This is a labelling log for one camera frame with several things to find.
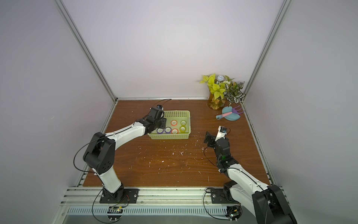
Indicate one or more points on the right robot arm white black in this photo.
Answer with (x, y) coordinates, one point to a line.
(266, 202)

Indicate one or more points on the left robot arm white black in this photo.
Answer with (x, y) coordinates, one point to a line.
(100, 153)

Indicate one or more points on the right controller board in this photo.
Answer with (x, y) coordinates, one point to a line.
(234, 212)

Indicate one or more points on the red tape roll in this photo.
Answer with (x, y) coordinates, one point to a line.
(174, 123)
(174, 131)

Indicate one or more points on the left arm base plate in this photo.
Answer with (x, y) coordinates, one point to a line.
(122, 195)

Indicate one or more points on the yellow tape roll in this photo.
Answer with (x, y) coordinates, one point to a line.
(182, 129)

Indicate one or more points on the controller board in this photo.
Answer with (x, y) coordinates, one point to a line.
(234, 212)
(114, 213)

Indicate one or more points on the left controller board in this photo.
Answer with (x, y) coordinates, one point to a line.
(114, 213)

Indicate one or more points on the green perforated storage basket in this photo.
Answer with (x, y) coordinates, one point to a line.
(177, 115)

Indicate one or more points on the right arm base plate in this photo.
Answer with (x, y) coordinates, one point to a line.
(221, 196)

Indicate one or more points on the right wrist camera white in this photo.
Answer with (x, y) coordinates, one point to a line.
(222, 132)

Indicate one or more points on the green leafy plant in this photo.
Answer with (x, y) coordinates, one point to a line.
(224, 87)

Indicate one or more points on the purple tape roll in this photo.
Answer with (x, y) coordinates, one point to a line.
(160, 131)
(168, 130)

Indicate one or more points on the amber vase with flowers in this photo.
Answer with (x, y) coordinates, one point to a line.
(216, 104)

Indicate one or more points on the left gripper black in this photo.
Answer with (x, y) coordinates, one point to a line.
(163, 121)

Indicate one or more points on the aluminium front rail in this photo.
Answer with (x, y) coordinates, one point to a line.
(180, 196)

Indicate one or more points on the pink purple toy rake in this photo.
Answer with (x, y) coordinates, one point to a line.
(228, 110)

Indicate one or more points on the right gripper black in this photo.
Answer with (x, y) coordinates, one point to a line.
(212, 139)

